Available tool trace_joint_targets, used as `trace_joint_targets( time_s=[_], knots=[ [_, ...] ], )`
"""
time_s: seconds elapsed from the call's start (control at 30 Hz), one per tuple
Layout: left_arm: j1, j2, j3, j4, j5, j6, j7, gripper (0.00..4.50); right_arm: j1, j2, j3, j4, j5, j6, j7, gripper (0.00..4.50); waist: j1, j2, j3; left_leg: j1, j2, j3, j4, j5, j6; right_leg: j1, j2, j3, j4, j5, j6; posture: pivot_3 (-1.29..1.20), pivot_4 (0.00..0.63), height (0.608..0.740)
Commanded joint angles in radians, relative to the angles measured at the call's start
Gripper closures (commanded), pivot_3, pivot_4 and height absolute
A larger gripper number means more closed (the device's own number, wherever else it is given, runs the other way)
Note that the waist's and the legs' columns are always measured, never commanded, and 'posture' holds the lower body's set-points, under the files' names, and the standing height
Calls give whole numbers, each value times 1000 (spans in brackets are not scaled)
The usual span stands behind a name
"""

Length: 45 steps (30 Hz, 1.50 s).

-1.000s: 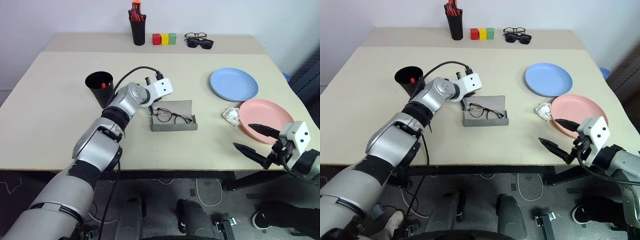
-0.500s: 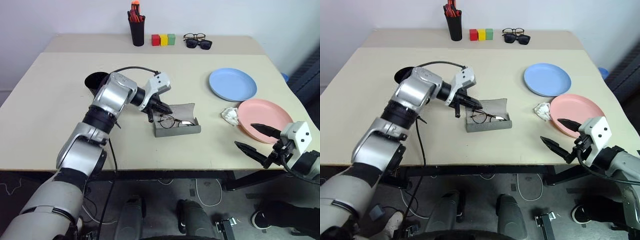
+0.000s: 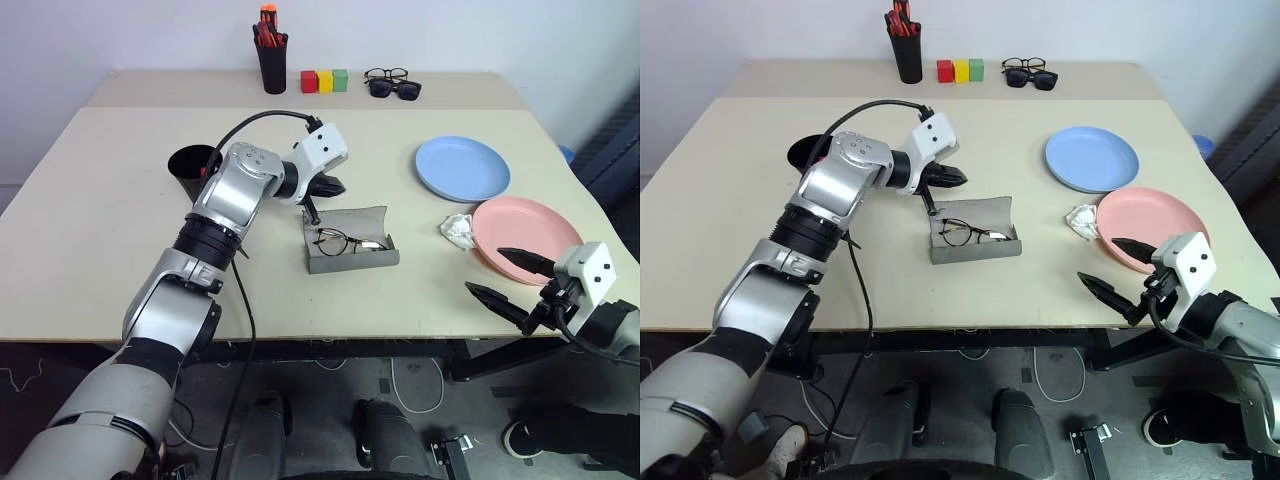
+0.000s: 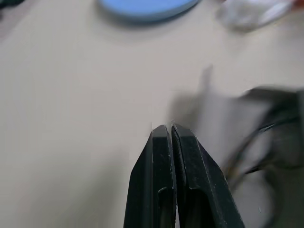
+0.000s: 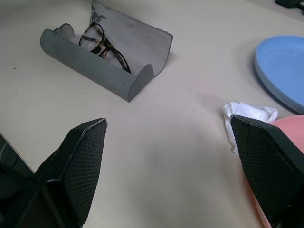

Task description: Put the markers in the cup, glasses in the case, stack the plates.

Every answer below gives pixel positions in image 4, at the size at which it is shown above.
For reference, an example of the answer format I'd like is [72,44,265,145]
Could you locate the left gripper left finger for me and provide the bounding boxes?
[123,124,178,228]

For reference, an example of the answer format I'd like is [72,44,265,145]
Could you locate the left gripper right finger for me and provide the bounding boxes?
[171,123,246,228]

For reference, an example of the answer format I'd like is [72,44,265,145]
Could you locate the thin black-framed glasses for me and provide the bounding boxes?
[227,120,304,188]

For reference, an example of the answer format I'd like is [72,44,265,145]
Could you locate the open grey glasses case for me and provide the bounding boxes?
[235,84,304,228]

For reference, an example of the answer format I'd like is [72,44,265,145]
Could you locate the blue plate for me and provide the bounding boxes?
[96,0,198,23]

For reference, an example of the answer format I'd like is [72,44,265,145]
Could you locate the crumpled white tissue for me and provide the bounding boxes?
[215,0,295,30]

